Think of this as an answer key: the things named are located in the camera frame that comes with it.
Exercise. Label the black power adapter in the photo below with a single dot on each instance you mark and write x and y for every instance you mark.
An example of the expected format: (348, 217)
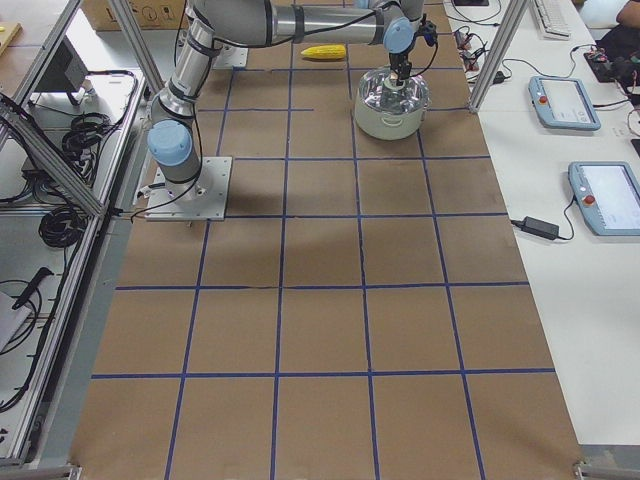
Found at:
(540, 228)

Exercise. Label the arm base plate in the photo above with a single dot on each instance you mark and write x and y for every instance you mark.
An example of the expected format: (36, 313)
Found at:
(206, 200)
(230, 57)

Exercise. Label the cardboard box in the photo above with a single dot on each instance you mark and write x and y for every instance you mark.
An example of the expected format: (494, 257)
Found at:
(149, 14)

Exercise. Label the yellow corn cob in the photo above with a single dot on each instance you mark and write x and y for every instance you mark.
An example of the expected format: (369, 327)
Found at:
(324, 53)

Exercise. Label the upper teach pendant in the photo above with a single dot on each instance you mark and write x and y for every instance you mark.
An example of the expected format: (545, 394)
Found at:
(562, 104)

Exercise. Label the glass pot lid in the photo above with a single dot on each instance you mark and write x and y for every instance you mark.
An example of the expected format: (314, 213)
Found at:
(379, 93)

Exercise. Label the teach pendant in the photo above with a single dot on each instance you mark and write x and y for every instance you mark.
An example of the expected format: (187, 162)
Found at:
(607, 195)
(562, 104)

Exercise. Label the pale green cooking pot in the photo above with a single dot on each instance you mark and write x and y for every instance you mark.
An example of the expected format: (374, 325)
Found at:
(386, 126)

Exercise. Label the aluminium frame rail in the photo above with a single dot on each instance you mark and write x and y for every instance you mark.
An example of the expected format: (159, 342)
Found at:
(22, 137)

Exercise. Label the white keyboard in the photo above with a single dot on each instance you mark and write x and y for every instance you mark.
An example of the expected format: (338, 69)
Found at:
(550, 19)

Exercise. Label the aluminium frame post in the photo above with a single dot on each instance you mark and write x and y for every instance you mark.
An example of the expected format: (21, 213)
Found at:
(499, 46)

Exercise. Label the lower teach pendant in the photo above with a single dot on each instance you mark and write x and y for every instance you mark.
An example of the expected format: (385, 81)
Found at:
(607, 195)

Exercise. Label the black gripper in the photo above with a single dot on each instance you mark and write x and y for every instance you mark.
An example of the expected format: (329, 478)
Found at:
(400, 63)

